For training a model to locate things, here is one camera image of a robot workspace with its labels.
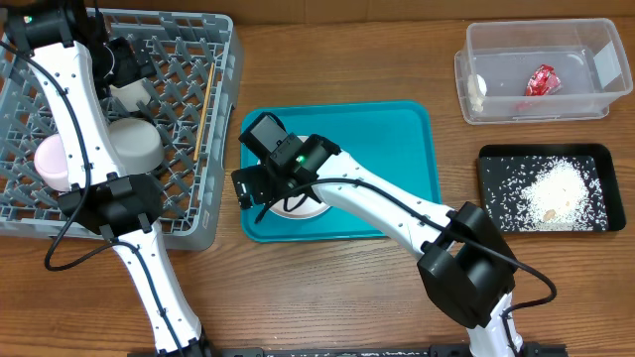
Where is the white cup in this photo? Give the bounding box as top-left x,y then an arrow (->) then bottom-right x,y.
110,80 -> 151,112

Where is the large white plate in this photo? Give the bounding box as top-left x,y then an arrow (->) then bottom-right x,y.
258,134 -> 329,220

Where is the grey plastic dish rack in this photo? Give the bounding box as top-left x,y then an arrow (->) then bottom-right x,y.
1,9 -> 244,251

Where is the grey bowl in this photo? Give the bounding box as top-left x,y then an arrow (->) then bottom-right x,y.
108,118 -> 165,175

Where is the wooden chopstick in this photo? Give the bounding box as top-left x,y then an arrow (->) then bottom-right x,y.
193,62 -> 215,163

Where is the white pink bowl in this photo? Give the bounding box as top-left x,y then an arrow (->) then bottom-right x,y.
34,134 -> 70,192

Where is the white napkin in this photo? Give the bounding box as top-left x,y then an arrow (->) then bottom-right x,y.
467,74 -> 487,112

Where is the red snack wrapper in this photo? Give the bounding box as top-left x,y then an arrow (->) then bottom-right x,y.
525,64 -> 562,96

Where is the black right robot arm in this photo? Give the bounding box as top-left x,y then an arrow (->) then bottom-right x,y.
232,112 -> 523,356

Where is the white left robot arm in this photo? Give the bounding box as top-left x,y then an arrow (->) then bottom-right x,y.
1,1 -> 216,356

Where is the teal plastic serving tray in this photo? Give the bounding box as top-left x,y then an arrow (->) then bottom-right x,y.
240,100 -> 443,243

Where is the black plastic tray bin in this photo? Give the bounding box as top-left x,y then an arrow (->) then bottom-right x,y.
477,144 -> 626,232

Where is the clear plastic bin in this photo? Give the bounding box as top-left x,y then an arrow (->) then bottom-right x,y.
454,18 -> 634,125

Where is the pile of white rice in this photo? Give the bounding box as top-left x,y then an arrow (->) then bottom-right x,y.
480,155 -> 608,233

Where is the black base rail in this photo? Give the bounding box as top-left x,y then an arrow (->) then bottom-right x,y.
127,342 -> 569,357

